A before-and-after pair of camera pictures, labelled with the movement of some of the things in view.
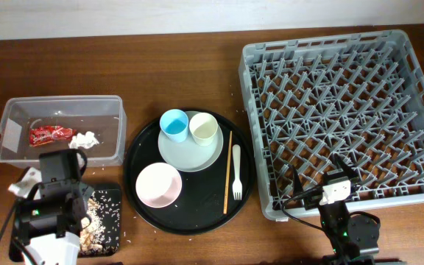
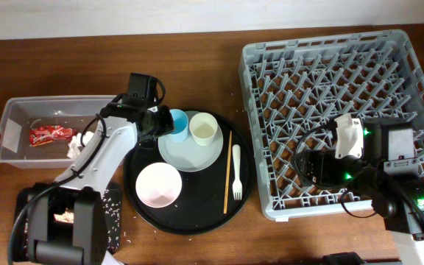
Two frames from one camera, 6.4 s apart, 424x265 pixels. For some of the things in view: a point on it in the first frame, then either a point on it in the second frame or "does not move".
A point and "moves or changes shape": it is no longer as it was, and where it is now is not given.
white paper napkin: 87,140 does not move
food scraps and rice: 93,237 moves or changes shape
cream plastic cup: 203,126 does not move
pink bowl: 158,185 does not move
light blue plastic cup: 174,124 does not move
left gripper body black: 85,189 -> 163,122
